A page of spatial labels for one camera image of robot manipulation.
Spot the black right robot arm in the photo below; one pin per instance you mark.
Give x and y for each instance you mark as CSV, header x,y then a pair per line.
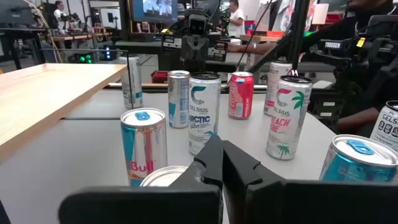
x,y
189,66

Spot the white Celsius can blue band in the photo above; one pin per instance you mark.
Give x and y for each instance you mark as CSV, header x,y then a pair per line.
x,y
137,81

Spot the wall monitor screen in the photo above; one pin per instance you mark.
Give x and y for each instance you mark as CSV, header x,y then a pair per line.
x,y
154,9

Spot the white Celsius can blue palm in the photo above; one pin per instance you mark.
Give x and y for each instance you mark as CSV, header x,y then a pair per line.
x,y
387,127

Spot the white Celsius Peach Vibe can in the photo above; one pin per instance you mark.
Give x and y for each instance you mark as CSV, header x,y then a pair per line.
x,y
289,121

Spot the red Fanta soda can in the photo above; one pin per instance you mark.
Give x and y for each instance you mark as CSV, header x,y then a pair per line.
x,y
161,177
241,96

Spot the white Celsius can pink patch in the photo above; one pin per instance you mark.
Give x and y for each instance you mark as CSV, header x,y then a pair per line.
x,y
273,84

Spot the device with green lights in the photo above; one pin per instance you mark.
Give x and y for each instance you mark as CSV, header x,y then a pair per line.
x,y
84,58

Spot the person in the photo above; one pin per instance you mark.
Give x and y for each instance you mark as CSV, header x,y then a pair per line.
x,y
58,14
342,28
237,21

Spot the wooden desk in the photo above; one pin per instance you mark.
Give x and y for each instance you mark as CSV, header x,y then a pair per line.
x,y
77,37

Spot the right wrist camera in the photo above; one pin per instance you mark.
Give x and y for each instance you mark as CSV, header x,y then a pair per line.
x,y
197,26

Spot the red toolbox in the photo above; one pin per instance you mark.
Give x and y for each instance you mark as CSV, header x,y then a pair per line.
x,y
159,77

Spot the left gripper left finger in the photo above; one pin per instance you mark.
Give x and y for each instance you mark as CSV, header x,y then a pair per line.
x,y
140,205

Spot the white Celsius Arctic Vibe can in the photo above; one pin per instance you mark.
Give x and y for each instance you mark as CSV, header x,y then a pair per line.
x,y
203,109

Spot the wooden shelf black frame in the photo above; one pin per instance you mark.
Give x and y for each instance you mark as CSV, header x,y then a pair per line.
x,y
46,93

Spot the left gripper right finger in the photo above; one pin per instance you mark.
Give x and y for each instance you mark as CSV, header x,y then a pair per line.
x,y
311,205

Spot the device with blue lights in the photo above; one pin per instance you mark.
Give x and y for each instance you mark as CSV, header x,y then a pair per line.
x,y
108,53

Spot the black desk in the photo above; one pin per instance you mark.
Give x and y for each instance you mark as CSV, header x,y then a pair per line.
x,y
18,31

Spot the blue silver Red Bull can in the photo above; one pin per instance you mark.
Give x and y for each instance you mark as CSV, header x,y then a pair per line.
x,y
144,149
357,161
178,99

